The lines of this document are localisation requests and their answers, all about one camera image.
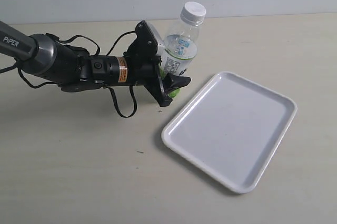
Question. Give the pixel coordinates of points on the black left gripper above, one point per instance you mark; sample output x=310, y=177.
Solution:
x=138, y=66

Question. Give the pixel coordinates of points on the clear plastic drink bottle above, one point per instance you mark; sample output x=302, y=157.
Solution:
x=180, y=45

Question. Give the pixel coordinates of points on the white bottle cap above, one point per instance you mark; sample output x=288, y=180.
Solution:
x=193, y=13

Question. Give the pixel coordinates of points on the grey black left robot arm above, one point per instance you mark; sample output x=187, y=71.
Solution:
x=74, y=69

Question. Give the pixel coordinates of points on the white rectangular plastic tray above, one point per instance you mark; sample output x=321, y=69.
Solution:
x=230, y=130

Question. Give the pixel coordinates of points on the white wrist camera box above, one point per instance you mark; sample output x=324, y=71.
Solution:
x=159, y=40

